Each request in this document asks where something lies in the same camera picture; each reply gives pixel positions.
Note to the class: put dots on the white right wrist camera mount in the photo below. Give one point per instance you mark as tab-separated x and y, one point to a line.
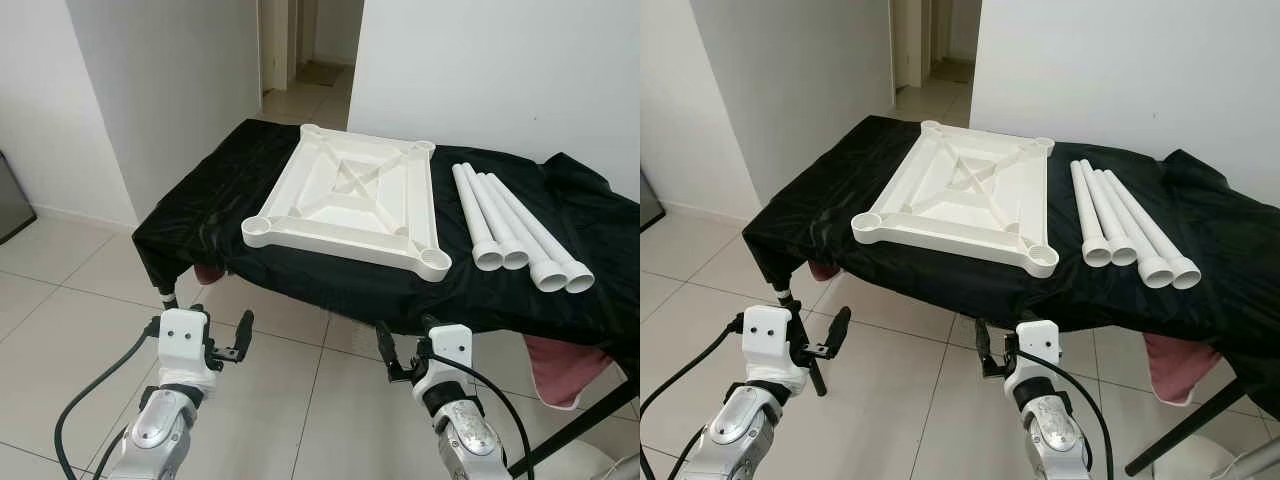
1040	342
450	345

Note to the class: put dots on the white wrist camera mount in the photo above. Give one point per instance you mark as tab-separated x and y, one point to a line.
182	340
450	345
765	340
1040	342

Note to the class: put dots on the white plastic table leg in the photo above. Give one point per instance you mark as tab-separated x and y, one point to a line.
1086	210
540	228
1105	210
1128	222
1148	220
471	210
492	213
520	232

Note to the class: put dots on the dark grey appliance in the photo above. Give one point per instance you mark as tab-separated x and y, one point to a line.
12	200
650	205

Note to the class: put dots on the white plastic table top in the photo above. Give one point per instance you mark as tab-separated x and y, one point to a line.
340	200
950	195

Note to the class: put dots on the brown floor mat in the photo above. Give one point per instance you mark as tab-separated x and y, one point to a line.
952	70
322	73

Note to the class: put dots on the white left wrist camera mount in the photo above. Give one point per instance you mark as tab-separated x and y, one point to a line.
182	340
765	340

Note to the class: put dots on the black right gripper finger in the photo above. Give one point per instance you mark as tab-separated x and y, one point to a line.
983	340
386	342
1025	317
430	321

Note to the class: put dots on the white door frame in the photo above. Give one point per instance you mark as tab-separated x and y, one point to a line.
275	45
908	40

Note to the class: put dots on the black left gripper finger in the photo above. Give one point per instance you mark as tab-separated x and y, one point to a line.
245	328
841	325

